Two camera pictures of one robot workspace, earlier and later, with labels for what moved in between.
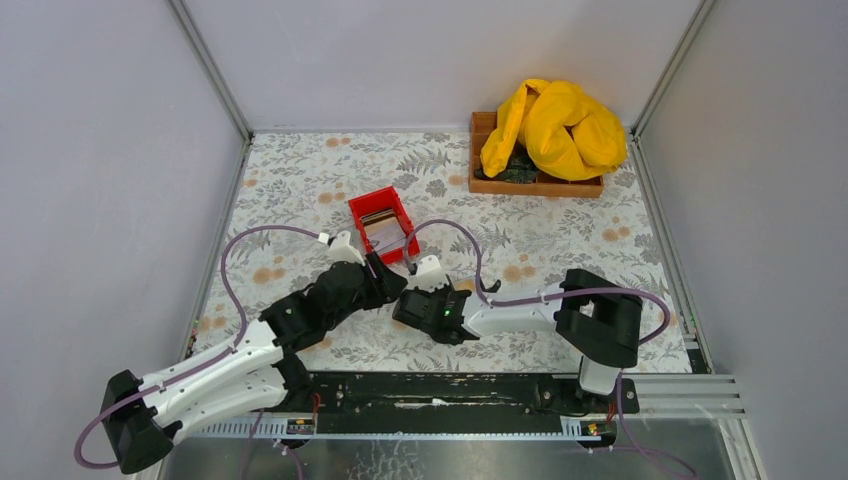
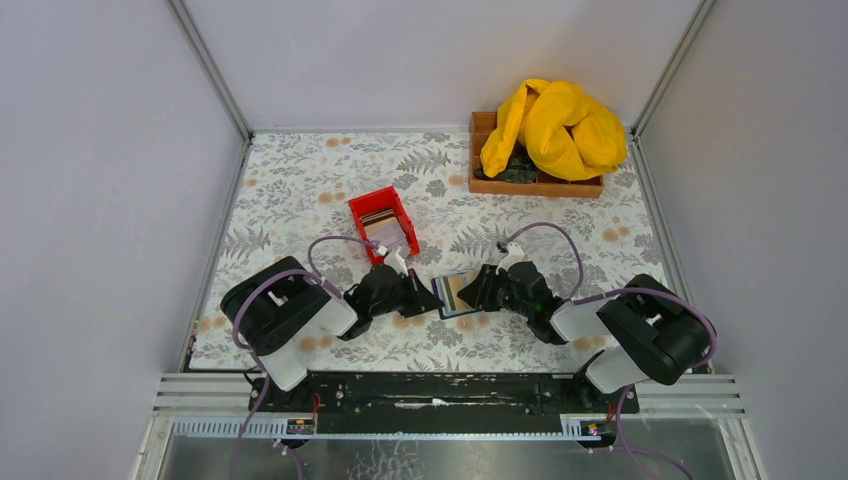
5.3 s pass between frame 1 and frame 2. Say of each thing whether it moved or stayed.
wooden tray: stayed
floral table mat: stayed
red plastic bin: stayed
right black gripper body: moved
